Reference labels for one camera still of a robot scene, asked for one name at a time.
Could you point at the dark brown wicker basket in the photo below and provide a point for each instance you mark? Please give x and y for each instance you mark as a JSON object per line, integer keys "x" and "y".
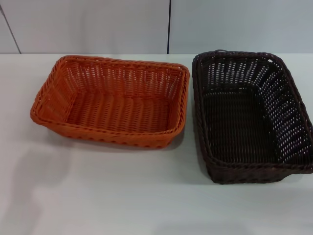
{"x": 239, "y": 127}

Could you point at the orange wicker basket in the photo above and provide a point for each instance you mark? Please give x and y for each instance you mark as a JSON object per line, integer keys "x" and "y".
{"x": 117, "y": 110}

